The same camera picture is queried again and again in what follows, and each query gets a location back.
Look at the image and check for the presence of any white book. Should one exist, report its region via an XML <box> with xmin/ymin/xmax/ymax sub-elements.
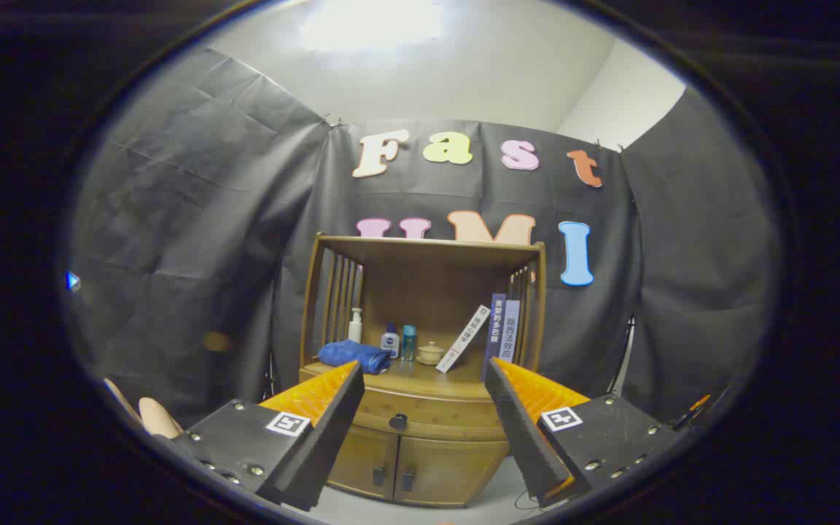
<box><xmin>435</xmin><ymin>305</ymin><xmax>491</xmax><ymax>374</ymax></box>

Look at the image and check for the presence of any wooden drawer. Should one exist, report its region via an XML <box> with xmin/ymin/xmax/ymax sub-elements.
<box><xmin>332</xmin><ymin>386</ymin><xmax>510</xmax><ymax>443</ymax></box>

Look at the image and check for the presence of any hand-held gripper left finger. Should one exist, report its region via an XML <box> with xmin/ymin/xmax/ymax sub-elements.
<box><xmin>172</xmin><ymin>359</ymin><xmax>366</xmax><ymax>513</ymax></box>

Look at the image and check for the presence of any metal light stand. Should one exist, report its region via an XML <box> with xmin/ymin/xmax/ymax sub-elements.
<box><xmin>607</xmin><ymin>314</ymin><xmax>637</xmax><ymax>397</ymax></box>

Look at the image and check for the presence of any light purple book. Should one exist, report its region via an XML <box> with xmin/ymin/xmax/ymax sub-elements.
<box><xmin>499</xmin><ymin>300</ymin><xmax>521</xmax><ymax>363</ymax></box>

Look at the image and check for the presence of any wooden cabinet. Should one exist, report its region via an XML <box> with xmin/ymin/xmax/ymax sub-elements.
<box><xmin>297</xmin><ymin>232</ymin><xmax>547</xmax><ymax>508</ymax></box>

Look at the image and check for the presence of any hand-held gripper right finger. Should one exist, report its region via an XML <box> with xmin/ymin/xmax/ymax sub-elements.
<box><xmin>483</xmin><ymin>357</ymin><xmax>698</xmax><ymax>509</ymax></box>

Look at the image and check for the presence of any dark blue book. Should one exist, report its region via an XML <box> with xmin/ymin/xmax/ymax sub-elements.
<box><xmin>483</xmin><ymin>293</ymin><xmax>507</xmax><ymax>365</ymax></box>

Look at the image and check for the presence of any wooden countertop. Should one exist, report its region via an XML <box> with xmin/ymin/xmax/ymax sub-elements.
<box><xmin>302</xmin><ymin>356</ymin><xmax>530</xmax><ymax>400</ymax></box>

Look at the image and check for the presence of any blue folded towel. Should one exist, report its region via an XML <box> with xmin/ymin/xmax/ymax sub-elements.
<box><xmin>317</xmin><ymin>340</ymin><xmax>392</xmax><ymax>376</ymax></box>

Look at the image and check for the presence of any black orange device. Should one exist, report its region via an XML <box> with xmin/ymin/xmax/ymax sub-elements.
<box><xmin>672</xmin><ymin>394</ymin><xmax>712</xmax><ymax>431</ymax></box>

